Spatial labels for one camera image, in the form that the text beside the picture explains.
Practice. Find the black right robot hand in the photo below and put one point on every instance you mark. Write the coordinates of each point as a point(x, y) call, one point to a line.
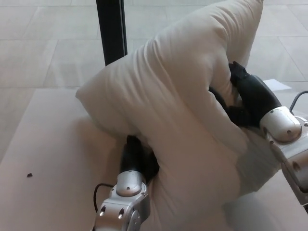
point(252, 96)

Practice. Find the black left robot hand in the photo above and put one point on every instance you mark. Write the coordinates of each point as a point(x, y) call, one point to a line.
point(134, 156)

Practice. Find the small dark crumb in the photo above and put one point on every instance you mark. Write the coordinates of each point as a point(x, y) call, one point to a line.
point(29, 175)

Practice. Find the white paper sheet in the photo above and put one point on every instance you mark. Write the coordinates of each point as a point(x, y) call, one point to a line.
point(276, 84)

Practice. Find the black metal post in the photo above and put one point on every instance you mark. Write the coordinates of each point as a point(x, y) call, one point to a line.
point(111, 31)

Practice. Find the white square pillow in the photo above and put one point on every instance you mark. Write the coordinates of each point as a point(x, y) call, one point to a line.
point(168, 101)

